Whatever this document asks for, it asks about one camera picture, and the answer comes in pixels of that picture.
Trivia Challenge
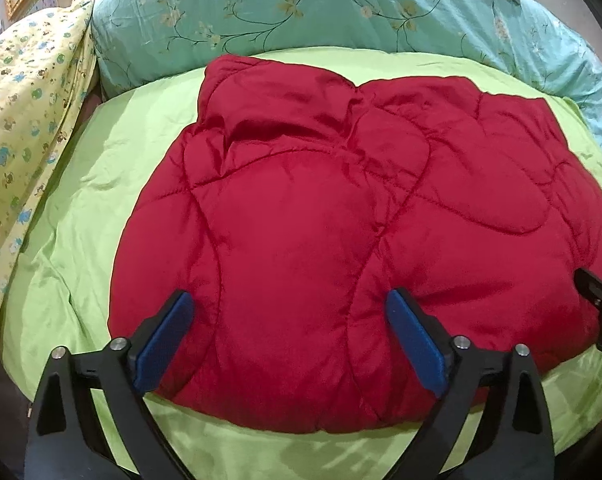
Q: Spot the red quilted jacket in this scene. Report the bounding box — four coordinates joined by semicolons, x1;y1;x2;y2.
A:
106;55;602;436

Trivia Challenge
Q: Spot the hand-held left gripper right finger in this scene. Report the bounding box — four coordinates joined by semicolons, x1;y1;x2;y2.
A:
385;287;558;480

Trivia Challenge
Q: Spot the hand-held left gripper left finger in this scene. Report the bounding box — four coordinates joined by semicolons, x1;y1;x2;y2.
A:
23;289;197;480

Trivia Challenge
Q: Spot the teal floral quilt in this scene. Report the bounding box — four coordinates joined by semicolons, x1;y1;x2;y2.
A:
90;0;602;168

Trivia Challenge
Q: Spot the light green bed sheet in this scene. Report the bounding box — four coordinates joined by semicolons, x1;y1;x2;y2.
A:
0;46;602;480

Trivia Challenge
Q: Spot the yellow cartoon print blanket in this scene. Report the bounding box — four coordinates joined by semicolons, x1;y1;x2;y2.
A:
0;0;100;441

